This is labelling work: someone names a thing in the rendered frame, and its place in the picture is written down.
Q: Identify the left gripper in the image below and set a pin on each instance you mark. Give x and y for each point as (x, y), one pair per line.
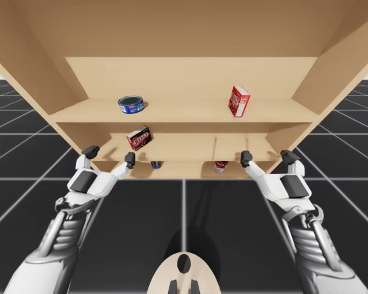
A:
(92, 183)

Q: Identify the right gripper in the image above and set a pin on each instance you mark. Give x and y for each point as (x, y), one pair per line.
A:
(282, 188)

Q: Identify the red and white can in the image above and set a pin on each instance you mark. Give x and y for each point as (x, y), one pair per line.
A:
(220, 167)

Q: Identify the green and blue rectangular can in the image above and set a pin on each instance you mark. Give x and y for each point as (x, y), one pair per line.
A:
(157, 165)

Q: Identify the blue flat can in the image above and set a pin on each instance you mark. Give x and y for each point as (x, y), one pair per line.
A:
(132, 107)

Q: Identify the red and brown carton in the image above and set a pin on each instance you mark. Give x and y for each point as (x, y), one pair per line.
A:
(139, 139)

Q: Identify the red and white carton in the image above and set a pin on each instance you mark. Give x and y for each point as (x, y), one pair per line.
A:
(239, 102)

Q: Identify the tan robot part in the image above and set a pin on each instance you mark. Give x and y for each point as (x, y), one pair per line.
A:
(184, 275)

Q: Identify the pale wooden shelf unit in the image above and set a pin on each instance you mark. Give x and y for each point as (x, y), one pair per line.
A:
(184, 33)

